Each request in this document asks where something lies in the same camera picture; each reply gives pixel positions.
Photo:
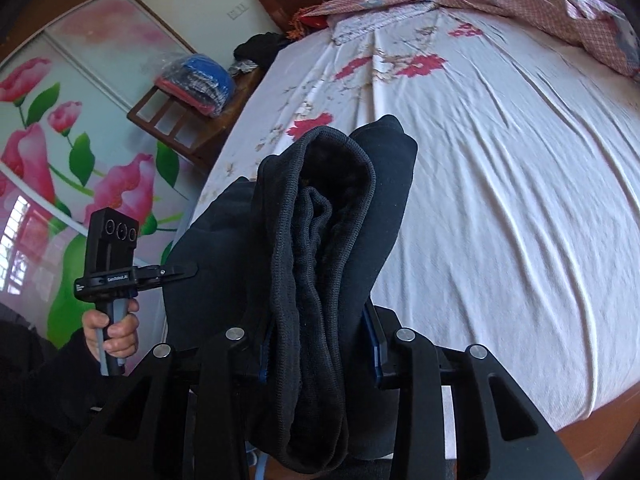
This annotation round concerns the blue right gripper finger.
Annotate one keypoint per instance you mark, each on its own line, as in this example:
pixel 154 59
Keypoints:
pixel 378 341

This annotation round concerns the dark navy sport pants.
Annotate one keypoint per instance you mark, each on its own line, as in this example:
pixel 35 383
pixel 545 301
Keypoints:
pixel 291 257

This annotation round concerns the left hand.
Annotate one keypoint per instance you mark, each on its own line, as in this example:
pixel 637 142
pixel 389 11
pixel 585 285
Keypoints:
pixel 122 337

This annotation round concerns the wooden chair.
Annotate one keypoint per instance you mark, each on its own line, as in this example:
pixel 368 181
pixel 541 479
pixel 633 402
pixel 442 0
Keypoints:
pixel 194 136

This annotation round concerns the bed with floral sheet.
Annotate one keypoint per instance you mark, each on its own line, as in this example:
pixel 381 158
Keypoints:
pixel 522 225

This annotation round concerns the plastic bag with clothes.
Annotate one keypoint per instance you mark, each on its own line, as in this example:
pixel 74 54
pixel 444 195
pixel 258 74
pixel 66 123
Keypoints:
pixel 197 81

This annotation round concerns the floral wardrobe sliding door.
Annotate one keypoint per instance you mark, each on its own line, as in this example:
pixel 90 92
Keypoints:
pixel 69 149

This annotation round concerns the black clothes pile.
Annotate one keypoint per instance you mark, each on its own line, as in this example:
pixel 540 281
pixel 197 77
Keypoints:
pixel 261 49

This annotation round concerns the red pillow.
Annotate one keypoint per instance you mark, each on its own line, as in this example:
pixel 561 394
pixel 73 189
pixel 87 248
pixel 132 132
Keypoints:
pixel 314 22

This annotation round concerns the red patterned quilt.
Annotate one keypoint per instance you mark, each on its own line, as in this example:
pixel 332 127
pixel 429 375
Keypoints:
pixel 599 27

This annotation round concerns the wall power socket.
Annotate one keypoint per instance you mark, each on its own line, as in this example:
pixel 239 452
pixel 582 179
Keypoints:
pixel 237 11

